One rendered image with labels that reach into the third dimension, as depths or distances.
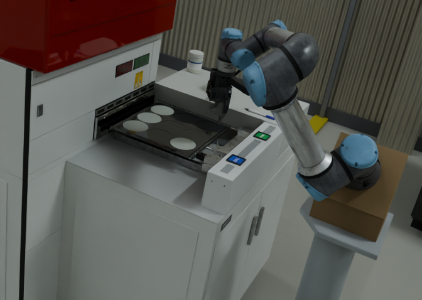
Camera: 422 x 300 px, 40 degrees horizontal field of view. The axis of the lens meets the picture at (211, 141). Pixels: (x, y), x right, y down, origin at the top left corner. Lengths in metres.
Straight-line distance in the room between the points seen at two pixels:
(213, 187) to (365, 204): 0.52
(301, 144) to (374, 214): 0.43
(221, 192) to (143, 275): 0.48
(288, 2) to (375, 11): 0.73
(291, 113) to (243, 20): 3.64
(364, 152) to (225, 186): 0.47
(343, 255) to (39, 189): 1.11
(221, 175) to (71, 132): 0.58
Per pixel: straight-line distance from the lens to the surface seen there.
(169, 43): 5.68
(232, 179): 1.94
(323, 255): 2.19
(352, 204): 2.06
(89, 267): 2.37
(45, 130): 2.04
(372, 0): 4.95
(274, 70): 1.62
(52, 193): 2.21
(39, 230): 2.25
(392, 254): 3.65
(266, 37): 1.97
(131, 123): 2.34
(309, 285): 2.28
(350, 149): 1.87
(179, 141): 2.26
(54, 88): 2.00
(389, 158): 2.11
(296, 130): 1.73
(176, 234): 2.05
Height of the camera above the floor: 1.90
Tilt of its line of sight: 26 degrees down
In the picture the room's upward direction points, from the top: 11 degrees clockwise
